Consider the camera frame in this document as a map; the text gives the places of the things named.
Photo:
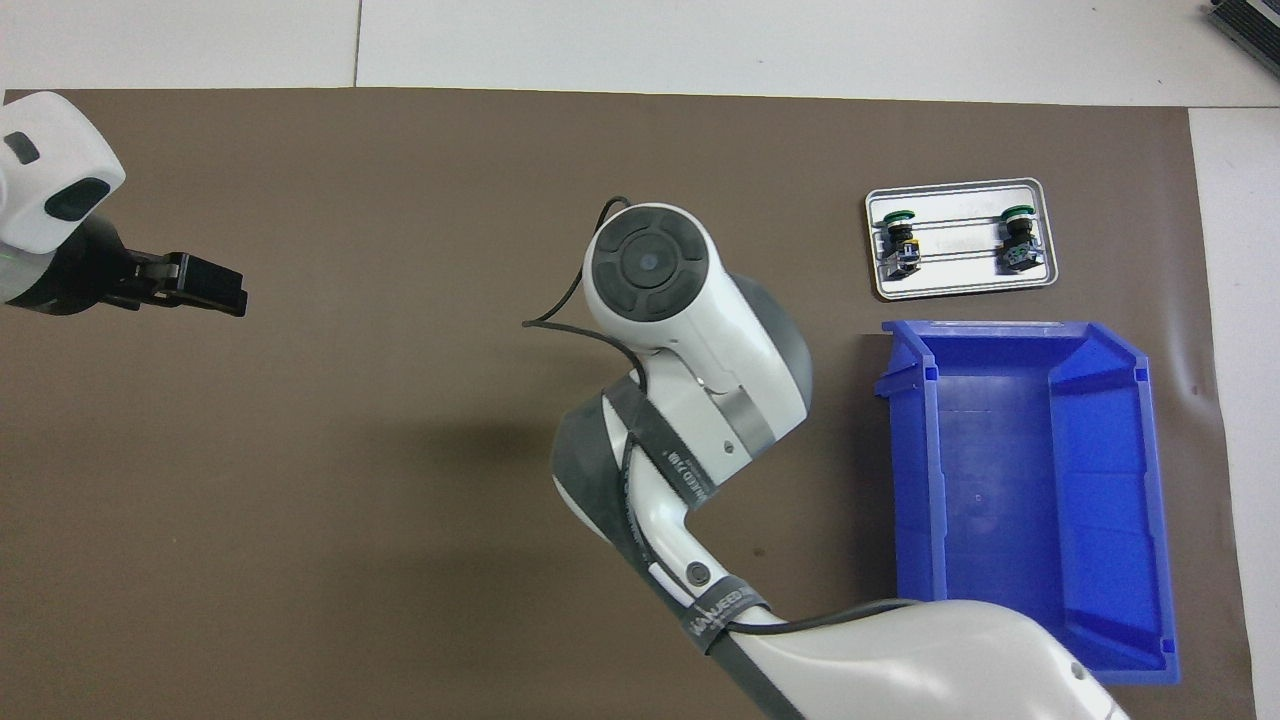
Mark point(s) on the blue plastic storage bin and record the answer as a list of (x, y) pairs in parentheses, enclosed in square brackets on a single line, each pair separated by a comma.
[(1000, 540)]

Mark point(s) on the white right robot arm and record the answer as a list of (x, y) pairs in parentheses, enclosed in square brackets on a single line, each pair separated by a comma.
[(690, 330)]

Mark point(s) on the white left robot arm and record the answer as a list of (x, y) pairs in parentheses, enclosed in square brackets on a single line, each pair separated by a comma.
[(50, 150)]

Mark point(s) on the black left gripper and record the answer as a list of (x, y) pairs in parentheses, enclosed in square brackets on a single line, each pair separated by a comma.
[(75, 280)]

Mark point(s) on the green push button switch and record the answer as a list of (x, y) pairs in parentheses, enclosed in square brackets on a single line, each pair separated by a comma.
[(902, 250), (1018, 255)]

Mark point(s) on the brown table mat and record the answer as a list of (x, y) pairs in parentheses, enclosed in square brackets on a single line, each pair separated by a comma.
[(400, 180)]

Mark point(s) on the grey ribbed device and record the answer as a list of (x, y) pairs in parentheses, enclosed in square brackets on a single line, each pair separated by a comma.
[(1250, 22)]

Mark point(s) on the grey metal tray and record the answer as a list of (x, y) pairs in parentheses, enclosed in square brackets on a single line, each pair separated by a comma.
[(960, 280)]

